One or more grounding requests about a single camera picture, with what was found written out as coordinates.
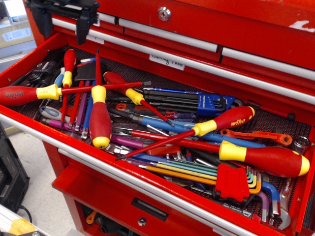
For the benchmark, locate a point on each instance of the grey blue handle tool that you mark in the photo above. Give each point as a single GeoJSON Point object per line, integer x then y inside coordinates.
{"type": "Point", "coordinates": [51, 113]}

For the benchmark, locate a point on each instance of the black box on floor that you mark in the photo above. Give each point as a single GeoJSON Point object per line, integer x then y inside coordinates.
{"type": "Point", "coordinates": [14, 180]}

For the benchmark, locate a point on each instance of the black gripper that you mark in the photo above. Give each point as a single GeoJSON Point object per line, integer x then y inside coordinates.
{"type": "Point", "coordinates": [85, 11]}

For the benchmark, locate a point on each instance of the clear blue small screwdriver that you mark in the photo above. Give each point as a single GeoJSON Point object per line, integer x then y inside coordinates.
{"type": "Point", "coordinates": [189, 117]}

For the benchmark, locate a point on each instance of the chrome socket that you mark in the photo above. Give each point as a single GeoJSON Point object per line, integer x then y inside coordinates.
{"type": "Point", "coordinates": [301, 144]}

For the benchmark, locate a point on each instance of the large wiha screwdriver left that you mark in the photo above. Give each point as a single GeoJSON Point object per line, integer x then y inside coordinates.
{"type": "Point", "coordinates": [20, 95]}

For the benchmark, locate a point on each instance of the magenta handled tool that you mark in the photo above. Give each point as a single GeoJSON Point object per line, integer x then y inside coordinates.
{"type": "Point", "coordinates": [131, 143]}

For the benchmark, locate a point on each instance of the small red yellow screwdriver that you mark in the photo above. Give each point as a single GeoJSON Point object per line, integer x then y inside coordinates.
{"type": "Point", "coordinates": [69, 63]}

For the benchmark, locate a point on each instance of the red holder rainbow hex keys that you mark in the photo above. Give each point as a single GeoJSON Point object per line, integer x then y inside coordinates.
{"type": "Point", "coordinates": [232, 184]}

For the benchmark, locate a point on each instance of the orange black utility knife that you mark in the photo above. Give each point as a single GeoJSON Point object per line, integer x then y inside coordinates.
{"type": "Point", "coordinates": [137, 109]}

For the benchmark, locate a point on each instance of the red tool chest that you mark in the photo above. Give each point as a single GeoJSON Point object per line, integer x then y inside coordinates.
{"type": "Point", "coordinates": [282, 30]}

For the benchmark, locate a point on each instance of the big red yellow screwdriver right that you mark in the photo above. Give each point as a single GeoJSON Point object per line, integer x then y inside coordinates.
{"type": "Point", "coordinates": [278, 161]}

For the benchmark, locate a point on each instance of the blue hex key set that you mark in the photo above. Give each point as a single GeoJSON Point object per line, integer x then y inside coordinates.
{"type": "Point", "coordinates": [184, 101]}

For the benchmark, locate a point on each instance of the open red drawer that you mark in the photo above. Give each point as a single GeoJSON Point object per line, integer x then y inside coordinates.
{"type": "Point", "coordinates": [154, 204]}

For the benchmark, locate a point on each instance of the blue handled long tool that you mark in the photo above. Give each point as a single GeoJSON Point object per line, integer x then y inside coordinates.
{"type": "Point", "coordinates": [180, 127]}

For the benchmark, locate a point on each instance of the silver adjustable wrench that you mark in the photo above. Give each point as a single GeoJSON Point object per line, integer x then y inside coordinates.
{"type": "Point", "coordinates": [285, 194]}

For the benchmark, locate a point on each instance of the wiha screwdriver centre right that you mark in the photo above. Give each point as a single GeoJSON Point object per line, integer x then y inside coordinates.
{"type": "Point", "coordinates": [233, 117]}

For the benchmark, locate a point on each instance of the orange flat wrench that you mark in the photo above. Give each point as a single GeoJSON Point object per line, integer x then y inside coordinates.
{"type": "Point", "coordinates": [282, 139]}

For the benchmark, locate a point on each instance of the black torx key set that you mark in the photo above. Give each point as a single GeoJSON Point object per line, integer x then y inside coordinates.
{"type": "Point", "coordinates": [44, 73]}

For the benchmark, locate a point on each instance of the chrome cabinet lock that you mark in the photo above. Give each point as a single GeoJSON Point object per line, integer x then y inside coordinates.
{"type": "Point", "coordinates": [164, 13]}

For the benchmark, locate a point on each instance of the blue white precision screwdriver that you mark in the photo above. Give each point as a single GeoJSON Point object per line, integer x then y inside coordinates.
{"type": "Point", "coordinates": [58, 82]}

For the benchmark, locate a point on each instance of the black holder coloured hex keys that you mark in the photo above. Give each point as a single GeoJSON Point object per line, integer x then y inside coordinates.
{"type": "Point", "coordinates": [87, 74]}

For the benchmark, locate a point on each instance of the red yellow phillips screwdriver upright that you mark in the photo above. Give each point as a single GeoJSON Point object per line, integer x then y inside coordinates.
{"type": "Point", "coordinates": [100, 122]}

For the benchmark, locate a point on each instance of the white cutting tools label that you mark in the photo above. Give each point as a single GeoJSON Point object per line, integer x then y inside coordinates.
{"type": "Point", "coordinates": [167, 62]}

